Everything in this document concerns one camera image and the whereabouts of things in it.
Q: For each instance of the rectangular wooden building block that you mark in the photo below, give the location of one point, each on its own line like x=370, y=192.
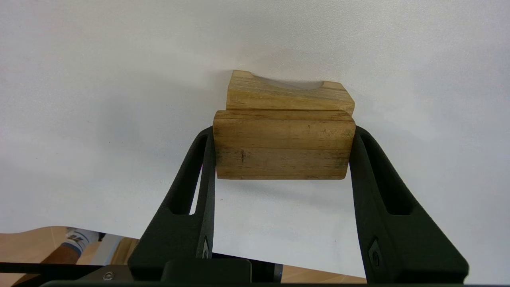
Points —
x=283, y=145

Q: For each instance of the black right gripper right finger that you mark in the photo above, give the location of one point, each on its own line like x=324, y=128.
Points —
x=398, y=247

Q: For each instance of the arched wooden building block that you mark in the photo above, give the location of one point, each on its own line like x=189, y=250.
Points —
x=279, y=97

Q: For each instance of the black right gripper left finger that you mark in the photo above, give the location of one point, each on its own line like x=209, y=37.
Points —
x=179, y=239

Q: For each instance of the person foot with white sock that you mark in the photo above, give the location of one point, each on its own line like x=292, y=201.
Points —
x=77, y=239

